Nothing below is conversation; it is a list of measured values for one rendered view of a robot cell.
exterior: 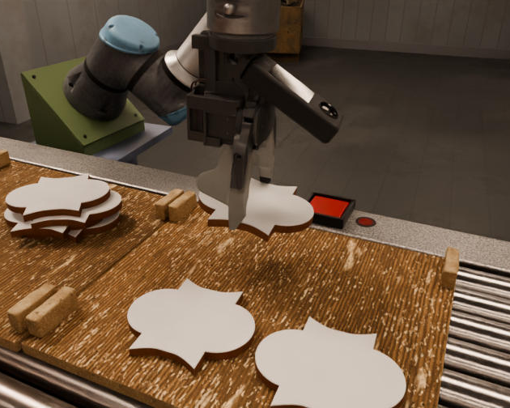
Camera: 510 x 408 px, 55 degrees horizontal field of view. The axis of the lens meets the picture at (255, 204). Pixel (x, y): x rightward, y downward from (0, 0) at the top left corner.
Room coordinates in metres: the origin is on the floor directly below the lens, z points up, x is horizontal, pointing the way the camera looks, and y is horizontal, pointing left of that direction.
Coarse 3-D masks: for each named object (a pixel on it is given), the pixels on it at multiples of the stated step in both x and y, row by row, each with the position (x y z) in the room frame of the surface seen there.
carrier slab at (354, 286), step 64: (128, 256) 0.54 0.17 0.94; (192, 256) 0.54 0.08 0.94; (256, 256) 0.54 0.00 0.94; (320, 256) 0.54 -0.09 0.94; (384, 256) 0.54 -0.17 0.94; (64, 320) 0.42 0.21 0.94; (256, 320) 0.42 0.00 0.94; (320, 320) 0.42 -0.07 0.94; (384, 320) 0.42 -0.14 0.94; (448, 320) 0.42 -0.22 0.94; (128, 384) 0.33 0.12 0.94; (192, 384) 0.33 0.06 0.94; (256, 384) 0.33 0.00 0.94
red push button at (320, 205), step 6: (318, 198) 0.72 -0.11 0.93; (324, 198) 0.72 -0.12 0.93; (330, 198) 0.72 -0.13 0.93; (312, 204) 0.70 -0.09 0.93; (318, 204) 0.70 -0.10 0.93; (324, 204) 0.70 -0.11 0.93; (330, 204) 0.70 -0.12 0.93; (336, 204) 0.70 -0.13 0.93; (342, 204) 0.70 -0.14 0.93; (348, 204) 0.70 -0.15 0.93; (318, 210) 0.68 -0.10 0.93; (324, 210) 0.68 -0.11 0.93; (330, 210) 0.68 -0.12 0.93; (336, 210) 0.68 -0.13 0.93; (342, 210) 0.68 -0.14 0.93; (336, 216) 0.66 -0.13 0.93
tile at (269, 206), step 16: (256, 192) 0.55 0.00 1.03; (272, 192) 0.56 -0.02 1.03; (288, 192) 0.56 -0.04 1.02; (208, 208) 0.51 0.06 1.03; (224, 208) 0.51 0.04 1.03; (256, 208) 0.51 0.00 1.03; (272, 208) 0.51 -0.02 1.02; (288, 208) 0.52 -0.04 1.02; (304, 208) 0.52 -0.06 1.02; (208, 224) 0.48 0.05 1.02; (224, 224) 0.48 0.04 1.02; (240, 224) 0.48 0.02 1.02; (256, 224) 0.48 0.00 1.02; (272, 224) 0.48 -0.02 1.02; (288, 224) 0.48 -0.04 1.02; (304, 224) 0.49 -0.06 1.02
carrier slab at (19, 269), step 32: (0, 192) 0.73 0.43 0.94; (128, 192) 0.73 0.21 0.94; (0, 224) 0.63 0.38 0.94; (128, 224) 0.63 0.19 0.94; (160, 224) 0.63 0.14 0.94; (0, 256) 0.54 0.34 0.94; (32, 256) 0.54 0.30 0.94; (64, 256) 0.54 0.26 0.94; (96, 256) 0.54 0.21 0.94; (0, 288) 0.47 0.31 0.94; (32, 288) 0.47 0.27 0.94; (0, 320) 0.42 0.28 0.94
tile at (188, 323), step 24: (192, 288) 0.46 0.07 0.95; (144, 312) 0.42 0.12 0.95; (168, 312) 0.42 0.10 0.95; (192, 312) 0.42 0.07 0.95; (216, 312) 0.42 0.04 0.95; (240, 312) 0.42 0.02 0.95; (144, 336) 0.38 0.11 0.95; (168, 336) 0.38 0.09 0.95; (192, 336) 0.38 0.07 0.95; (216, 336) 0.38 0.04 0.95; (240, 336) 0.38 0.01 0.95; (192, 360) 0.35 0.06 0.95
